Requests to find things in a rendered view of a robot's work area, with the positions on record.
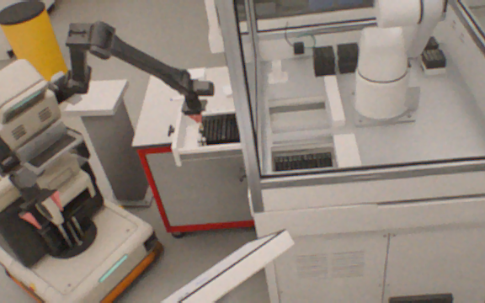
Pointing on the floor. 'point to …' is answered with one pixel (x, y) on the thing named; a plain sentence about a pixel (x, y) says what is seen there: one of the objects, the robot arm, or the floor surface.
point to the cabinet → (395, 265)
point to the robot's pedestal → (114, 141)
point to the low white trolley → (222, 217)
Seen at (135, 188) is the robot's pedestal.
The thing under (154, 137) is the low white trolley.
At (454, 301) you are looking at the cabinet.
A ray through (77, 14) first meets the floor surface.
